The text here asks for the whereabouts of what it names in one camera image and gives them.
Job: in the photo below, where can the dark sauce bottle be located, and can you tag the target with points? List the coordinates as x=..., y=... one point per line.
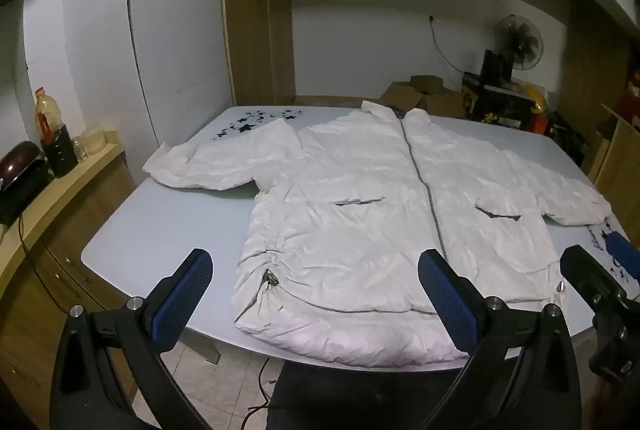
x=62, y=152

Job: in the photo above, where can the dark cloth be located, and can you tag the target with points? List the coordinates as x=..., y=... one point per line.
x=360, y=397

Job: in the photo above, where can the dark red rice cooker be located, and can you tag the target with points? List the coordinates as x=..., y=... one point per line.
x=20, y=175

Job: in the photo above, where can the large open cardboard box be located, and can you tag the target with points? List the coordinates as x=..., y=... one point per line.
x=425, y=102

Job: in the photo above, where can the orange box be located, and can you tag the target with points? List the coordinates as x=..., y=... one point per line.
x=540, y=122

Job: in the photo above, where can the wooden wardrobe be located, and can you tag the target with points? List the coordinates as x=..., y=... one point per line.
x=257, y=10

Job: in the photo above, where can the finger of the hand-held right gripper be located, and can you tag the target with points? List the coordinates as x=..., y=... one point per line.
x=592, y=272
x=624, y=255

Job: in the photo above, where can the clear plastic container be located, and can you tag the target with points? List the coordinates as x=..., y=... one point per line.
x=93, y=139

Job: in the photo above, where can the cooking oil bottle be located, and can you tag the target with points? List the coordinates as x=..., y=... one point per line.
x=47, y=110

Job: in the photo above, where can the small glass jar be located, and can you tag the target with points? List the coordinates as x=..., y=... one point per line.
x=80, y=150

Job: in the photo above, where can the black delivery bag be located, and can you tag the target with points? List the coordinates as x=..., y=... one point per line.
x=495, y=102

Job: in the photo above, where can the standing electric fan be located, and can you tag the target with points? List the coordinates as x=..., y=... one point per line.
x=520, y=41

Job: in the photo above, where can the pile of black bags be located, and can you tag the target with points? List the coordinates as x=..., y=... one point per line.
x=567, y=137

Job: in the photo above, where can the light wooden side cabinet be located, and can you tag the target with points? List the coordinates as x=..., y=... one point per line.
x=617, y=160

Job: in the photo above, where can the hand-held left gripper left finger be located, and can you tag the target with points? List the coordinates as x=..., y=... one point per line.
x=182, y=300

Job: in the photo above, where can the wooden counter cabinet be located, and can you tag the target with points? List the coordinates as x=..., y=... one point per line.
x=45, y=270

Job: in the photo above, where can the black upright speaker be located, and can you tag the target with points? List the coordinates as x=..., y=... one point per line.
x=496, y=66

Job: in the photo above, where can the white puffer jacket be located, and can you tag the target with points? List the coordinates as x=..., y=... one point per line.
x=380, y=220

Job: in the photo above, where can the small cardboard box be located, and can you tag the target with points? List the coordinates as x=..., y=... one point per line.
x=427, y=82

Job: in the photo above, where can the red bag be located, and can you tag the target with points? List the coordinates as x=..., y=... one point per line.
x=631, y=100

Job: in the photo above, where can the yellow helmet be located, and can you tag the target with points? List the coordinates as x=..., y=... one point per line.
x=536, y=97

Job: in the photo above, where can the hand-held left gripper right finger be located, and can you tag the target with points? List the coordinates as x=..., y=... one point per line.
x=447, y=300

